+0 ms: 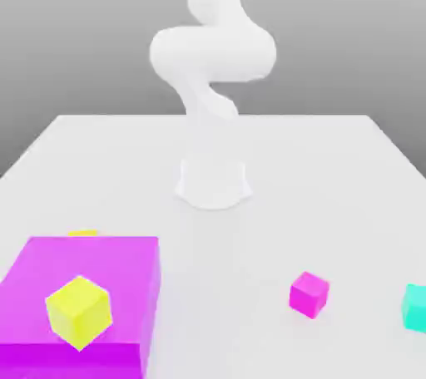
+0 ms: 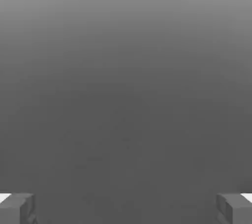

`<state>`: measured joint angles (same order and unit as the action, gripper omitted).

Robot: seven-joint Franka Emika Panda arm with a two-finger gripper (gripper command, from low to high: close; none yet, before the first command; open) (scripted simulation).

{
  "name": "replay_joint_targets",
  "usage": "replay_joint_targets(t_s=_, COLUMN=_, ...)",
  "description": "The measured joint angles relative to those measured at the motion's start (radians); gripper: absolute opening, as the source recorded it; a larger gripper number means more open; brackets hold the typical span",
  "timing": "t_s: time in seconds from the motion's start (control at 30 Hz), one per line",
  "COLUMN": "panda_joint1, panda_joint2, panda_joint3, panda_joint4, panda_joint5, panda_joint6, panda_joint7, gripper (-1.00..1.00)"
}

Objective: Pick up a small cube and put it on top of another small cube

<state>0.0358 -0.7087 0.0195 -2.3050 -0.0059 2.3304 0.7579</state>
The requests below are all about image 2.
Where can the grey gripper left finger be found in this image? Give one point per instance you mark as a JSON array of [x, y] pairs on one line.
[[13, 210]]

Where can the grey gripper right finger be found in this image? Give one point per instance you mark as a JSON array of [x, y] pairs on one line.
[[236, 210]]

